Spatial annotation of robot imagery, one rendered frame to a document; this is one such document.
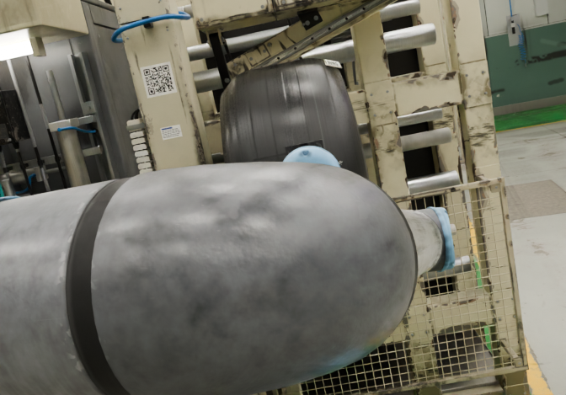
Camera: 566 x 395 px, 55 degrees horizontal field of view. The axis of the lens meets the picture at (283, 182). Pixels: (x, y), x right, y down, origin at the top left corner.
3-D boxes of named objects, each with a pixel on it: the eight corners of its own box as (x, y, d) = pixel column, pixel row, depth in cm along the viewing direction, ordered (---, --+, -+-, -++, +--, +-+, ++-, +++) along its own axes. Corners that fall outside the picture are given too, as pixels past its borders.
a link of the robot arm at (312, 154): (285, 221, 78) (271, 152, 77) (287, 210, 90) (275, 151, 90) (349, 209, 78) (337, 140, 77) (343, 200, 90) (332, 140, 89)
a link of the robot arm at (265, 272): (350, 102, 19) (449, 198, 83) (66, 162, 23) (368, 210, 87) (400, 445, 18) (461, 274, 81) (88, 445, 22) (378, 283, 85)
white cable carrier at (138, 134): (171, 297, 145) (125, 121, 136) (175, 290, 150) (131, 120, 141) (187, 294, 145) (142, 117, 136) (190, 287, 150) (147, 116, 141)
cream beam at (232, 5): (195, 29, 155) (184, -24, 153) (209, 35, 180) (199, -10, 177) (407, -16, 152) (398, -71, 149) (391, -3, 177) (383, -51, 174)
